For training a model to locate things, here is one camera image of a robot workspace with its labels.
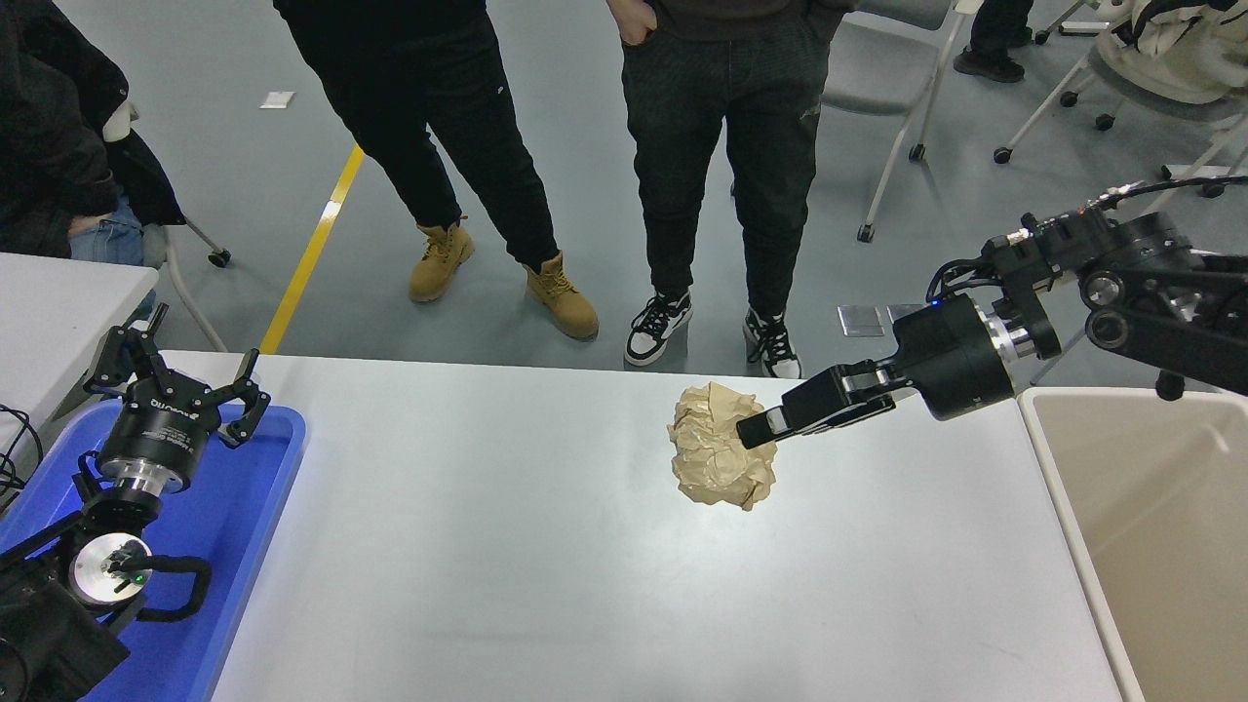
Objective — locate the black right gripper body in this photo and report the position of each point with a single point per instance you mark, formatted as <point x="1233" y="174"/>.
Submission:
<point x="951" y="361"/>

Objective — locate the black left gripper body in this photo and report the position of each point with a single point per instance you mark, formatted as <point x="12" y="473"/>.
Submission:
<point x="156" y="434"/>

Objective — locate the tan paper ball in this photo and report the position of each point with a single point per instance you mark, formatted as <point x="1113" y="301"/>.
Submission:
<point x="717" y="463"/>

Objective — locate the person's hand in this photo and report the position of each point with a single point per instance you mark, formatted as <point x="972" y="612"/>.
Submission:
<point x="86" y="224"/>

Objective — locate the person's right hand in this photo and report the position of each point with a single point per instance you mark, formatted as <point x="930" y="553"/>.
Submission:
<point x="639" y="21"/>

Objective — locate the metal floor outlet plate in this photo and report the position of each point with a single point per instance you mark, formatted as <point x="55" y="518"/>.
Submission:
<point x="860" y="321"/>
<point x="902" y="311"/>

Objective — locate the white rounded side table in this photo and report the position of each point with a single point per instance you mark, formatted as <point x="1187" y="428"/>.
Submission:
<point x="1053" y="362"/>

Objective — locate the blue plastic tray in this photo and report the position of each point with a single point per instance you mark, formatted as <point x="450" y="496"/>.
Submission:
<point x="234" y="526"/>

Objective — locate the grey wheeled chair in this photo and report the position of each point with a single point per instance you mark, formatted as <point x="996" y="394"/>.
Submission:
<point x="221" y="257"/>

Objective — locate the white wheeled chair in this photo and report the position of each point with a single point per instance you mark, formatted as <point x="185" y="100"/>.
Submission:
<point x="1069" y="98"/>
<point x="1002" y="155"/>

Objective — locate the person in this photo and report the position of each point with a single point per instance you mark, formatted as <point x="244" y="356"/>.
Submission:
<point x="439" y="97"/>
<point x="49" y="146"/>
<point x="721" y="146"/>
<point x="994" y="39"/>

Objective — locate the large pale bin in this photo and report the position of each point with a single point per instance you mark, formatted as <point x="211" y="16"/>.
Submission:
<point x="1141" y="507"/>

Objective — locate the white paper scrap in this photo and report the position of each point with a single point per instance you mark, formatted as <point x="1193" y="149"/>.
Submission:
<point x="278" y="99"/>

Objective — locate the cream jacket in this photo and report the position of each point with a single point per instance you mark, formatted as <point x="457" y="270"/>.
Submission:
<point x="1189" y="49"/>

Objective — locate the white wheeled table frame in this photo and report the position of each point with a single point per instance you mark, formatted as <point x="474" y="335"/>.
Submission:
<point x="1180" y="174"/>

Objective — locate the white wheeled chair frame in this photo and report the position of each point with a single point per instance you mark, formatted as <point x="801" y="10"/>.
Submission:
<point x="877" y="68"/>

